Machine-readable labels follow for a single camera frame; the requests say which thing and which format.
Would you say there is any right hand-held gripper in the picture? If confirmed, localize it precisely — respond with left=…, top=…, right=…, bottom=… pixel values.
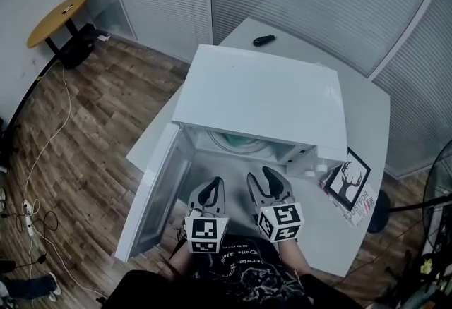
left=246, top=166, right=305, bottom=243

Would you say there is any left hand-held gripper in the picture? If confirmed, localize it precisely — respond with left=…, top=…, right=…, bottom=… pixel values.
left=183, top=176, right=230, bottom=254

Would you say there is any white microwave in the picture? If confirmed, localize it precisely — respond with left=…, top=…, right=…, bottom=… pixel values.
left=114, top=43, right=349, bottom=263

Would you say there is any person's right forearm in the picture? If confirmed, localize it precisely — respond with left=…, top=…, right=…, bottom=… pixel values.
left=278, top=238, right=312, bottom=276

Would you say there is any person's left forearm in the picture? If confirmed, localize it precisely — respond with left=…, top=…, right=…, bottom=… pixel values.
left=168, top=243, right=199, bottom=281

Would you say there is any grey rectangular table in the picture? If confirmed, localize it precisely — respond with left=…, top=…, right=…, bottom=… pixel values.
left=126, top=17, right=391, bottom=279

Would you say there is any black framed deer picture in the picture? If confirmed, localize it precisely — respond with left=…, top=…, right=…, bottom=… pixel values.
left=323, top=147, right=371, bottom=212

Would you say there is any person's black printed shirt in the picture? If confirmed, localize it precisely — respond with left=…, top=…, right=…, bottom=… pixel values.
left=102, top=233, right=364, bottom=309

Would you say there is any white book with red print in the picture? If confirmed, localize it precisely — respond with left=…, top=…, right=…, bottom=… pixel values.
left=319, top=173, right=378, bottom=228

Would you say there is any black standing fan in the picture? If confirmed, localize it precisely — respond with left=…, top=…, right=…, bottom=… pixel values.
left=366, top=140, right=452, bottom=268

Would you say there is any small black oval remote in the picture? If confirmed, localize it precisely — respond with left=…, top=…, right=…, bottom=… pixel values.
left=253, top=35, right=278, bottom=47

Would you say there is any yellow cloth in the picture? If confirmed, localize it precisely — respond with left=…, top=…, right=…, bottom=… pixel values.
left=420, top=256, right=435, bottom=275

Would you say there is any white power strip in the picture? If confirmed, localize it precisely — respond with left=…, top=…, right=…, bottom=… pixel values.
left=22, top=200, right=35, bottom=237

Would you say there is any black floor bag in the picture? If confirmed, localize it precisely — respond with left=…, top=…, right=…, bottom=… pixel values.
left=59, top=23, right=97, bottom=71

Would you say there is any black chair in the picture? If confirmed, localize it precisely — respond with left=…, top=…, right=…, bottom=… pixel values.
left=0, top=116, right=19, bottom=175

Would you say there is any round wooden table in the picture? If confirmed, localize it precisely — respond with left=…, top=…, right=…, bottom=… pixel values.
left=27, top=0, right=88, bottom=56

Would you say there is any white floor cable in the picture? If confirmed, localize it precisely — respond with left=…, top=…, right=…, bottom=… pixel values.
left=23, top=66, right=107, bottom=298

